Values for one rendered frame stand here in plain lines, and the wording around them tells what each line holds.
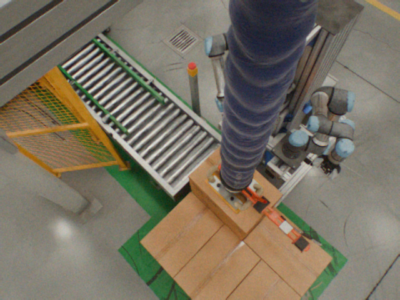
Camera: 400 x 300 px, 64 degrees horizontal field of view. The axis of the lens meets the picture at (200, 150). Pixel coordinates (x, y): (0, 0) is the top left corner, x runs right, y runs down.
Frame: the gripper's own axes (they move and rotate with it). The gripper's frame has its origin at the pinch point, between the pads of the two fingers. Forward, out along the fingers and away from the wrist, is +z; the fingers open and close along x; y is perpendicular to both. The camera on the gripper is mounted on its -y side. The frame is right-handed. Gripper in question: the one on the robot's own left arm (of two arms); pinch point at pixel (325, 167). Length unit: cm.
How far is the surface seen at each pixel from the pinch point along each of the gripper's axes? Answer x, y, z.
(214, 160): -64, 24, 58
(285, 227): 7, 30, 43
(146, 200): -108, 79, 152
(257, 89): -33, 37, -87
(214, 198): -43, 46, 58
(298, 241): 18, 31, 42
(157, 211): -91, 79, 152
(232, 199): -32, 38, 53
